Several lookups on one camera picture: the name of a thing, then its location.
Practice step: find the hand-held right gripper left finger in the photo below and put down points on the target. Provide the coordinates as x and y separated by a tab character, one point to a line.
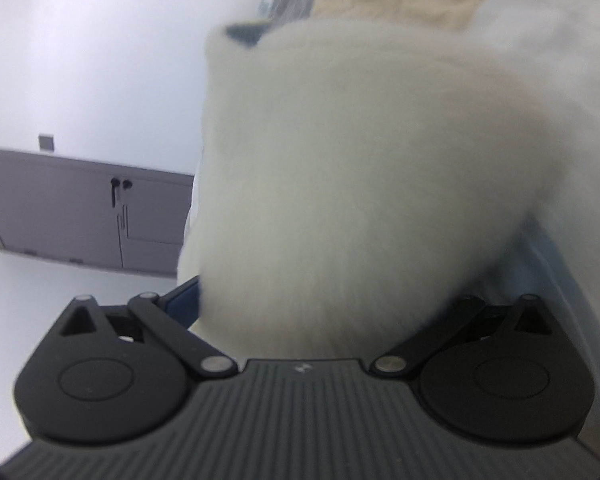
182	301

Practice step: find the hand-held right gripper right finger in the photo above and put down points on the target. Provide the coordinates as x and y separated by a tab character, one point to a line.
430	336

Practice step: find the fluffy white striped sweater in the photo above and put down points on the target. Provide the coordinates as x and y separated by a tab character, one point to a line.
350	175

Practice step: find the black door lock knob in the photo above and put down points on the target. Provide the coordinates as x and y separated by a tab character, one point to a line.
127	183

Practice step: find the grey door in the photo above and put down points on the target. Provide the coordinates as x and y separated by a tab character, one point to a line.
55	210

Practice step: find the grey wall switch plate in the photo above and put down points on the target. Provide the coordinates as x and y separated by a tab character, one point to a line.
46	142

